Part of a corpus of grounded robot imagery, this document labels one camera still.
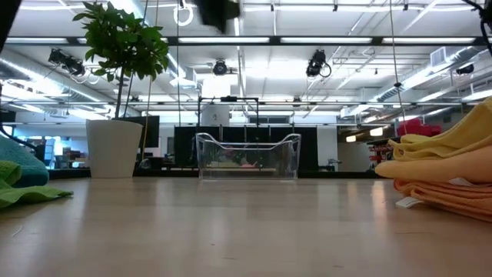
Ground yellow microfiber towel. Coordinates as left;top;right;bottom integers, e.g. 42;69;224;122
387;96;492;162

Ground orange microfiber towel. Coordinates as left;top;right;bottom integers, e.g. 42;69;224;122
395;195;492;223
375;145;492;185
394;177;492;205

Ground green plant in white pot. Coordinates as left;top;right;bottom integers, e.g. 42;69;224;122
72;0;170;179

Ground black metal table frame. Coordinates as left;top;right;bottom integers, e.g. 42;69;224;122
0;0;23;53

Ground blue microfiber towel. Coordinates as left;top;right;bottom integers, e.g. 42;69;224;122
0;134;50;189

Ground black partition panels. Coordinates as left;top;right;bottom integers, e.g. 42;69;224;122
174;125;319;172

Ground green microfiber towel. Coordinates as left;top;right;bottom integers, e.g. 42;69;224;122
0;159;74;209

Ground black curved cable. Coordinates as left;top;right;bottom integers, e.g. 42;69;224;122
0;122;46;163

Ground shelf with red bins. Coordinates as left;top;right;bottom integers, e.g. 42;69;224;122
367;118;443;165

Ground black spotlight with cable loop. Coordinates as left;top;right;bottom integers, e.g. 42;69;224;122
305;48;332;78

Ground white box unit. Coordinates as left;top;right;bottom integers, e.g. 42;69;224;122
201;104;231;127

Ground clear plastic bin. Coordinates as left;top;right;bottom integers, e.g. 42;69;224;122
195;132;302;181

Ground yellow hanging cord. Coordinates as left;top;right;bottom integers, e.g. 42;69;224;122
388;0;407;124

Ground white ceiling ring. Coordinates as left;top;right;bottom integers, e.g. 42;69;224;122
172;2;195;27

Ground black monitor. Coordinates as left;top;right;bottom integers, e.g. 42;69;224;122
122;115;161;149

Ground black ceiling light cluster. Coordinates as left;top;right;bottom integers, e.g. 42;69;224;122
48;48;86;78

